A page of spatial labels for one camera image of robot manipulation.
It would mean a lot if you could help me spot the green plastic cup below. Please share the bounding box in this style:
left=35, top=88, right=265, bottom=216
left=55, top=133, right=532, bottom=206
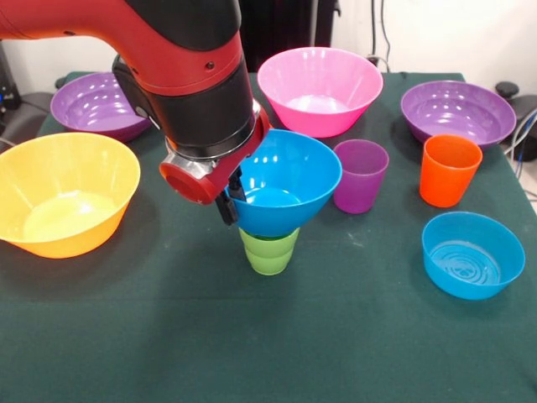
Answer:
left=238, top=226, right=301, bottom=277

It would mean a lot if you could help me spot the low blue plastic bowl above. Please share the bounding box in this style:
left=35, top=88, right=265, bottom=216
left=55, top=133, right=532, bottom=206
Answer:
left=421, top=211, right=526, bottom=301

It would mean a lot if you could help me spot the black device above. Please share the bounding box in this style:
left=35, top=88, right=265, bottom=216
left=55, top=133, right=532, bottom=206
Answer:
left=0, top=39, right=22, bottom=113

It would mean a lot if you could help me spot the black wall cable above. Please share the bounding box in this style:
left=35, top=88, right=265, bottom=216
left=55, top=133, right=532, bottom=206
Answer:
left=370, top=0, right=378, bottom=58

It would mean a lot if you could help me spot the yellow plastic bowl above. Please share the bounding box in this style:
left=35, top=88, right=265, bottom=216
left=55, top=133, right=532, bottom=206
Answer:
left=0, top=132, right=142, bottom=259

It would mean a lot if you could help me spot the purple plastic bowl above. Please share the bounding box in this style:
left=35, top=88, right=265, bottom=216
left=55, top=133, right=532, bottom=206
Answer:
left=50, top=71, right=154, bottom=143
left=399, top=80, right=518, bottom=152

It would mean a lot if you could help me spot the grey wall cable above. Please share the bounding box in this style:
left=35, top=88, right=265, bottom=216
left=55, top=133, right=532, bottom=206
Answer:
left=379, top=0, right=392, bottom=66

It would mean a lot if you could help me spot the orange plastic cup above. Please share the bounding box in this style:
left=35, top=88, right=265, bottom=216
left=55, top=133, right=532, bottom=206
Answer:
left=419, top=133, right=484, bottom=209

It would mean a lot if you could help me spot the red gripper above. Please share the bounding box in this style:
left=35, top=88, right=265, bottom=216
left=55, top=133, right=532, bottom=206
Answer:
left=159, top=112, right=271, bottom=227

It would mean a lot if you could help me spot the black round knob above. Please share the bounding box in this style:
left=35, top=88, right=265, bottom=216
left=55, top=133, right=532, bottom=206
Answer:
left=494, top=81, right=521, bottom=101

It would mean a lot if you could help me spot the white cable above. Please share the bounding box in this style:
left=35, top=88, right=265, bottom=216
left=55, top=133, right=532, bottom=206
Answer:
left=503, top=108, right=537, bottom=157

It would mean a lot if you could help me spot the dark green table cloth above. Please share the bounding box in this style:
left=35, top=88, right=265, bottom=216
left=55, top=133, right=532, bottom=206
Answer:
left=0, top=71, right=537, bottom=403

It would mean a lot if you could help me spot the deep blue plastic bowl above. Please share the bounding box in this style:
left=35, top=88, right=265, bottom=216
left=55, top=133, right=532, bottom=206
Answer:
left=224, top=128, right=343, bottom=238

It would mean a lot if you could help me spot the blue cable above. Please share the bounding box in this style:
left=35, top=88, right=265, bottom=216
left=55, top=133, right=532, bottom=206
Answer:
left=514, top=107, right=537, bottom=164

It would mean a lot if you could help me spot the purple plastic cup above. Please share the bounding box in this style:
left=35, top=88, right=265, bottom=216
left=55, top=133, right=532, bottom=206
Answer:
left=333, top=139, right=390, bottom=215

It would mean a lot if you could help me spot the pink plastic bowl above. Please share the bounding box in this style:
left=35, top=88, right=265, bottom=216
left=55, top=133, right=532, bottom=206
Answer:
left=257, top=46, right=384, bottom=139

